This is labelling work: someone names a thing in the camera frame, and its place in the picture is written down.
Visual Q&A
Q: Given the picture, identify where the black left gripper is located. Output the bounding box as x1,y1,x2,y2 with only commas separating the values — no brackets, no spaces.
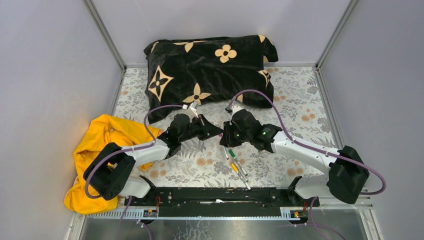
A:
178,114,223,144

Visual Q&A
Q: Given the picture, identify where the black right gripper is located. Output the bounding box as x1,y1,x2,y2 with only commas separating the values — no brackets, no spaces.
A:
219,120,252,148

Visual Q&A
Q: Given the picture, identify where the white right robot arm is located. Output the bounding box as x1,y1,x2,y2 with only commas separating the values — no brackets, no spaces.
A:
219,106,370,206

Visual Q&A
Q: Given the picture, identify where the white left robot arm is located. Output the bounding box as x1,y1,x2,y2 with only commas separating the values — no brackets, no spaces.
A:
83,113,223,206

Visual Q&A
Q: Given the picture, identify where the green cap marker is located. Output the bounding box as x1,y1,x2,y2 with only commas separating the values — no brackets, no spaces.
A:
228,149,249,182

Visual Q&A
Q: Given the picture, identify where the yellow cap marker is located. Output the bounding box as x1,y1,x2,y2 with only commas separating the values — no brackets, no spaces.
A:
231,163,251,190

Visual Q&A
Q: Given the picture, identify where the black floral pillow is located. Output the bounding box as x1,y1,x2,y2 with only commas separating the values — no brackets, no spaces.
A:
143,34,279,124

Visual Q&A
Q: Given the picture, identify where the yellow cloth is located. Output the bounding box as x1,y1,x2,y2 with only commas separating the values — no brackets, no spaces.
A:
63,114,153,215

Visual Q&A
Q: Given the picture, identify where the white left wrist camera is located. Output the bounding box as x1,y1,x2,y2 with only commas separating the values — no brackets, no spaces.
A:
182,101,199,120

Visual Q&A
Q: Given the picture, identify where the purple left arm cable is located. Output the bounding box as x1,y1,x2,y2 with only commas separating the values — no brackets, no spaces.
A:
84,104,185,240

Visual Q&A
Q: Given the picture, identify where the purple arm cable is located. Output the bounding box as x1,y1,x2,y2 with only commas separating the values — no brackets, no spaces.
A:
84,104,185,240
226,89,387,240

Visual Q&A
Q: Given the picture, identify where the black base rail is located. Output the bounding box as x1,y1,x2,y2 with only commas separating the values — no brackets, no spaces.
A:
124,187,320,218

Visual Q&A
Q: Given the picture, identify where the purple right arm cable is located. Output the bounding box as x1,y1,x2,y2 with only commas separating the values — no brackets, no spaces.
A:
226,89,387,240

